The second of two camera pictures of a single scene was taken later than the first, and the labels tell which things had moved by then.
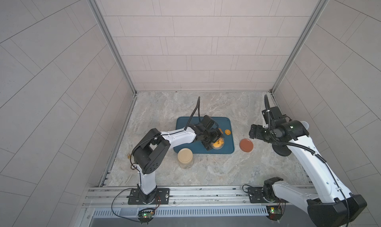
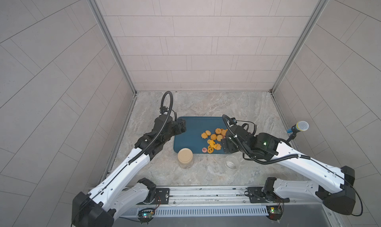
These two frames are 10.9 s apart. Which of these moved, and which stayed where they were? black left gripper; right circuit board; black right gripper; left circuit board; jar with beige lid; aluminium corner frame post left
Moved: black left gripper; black right gripper
Stayed: right circuit board; left circuit board; jar with beige lid; aluminium corner frame post left
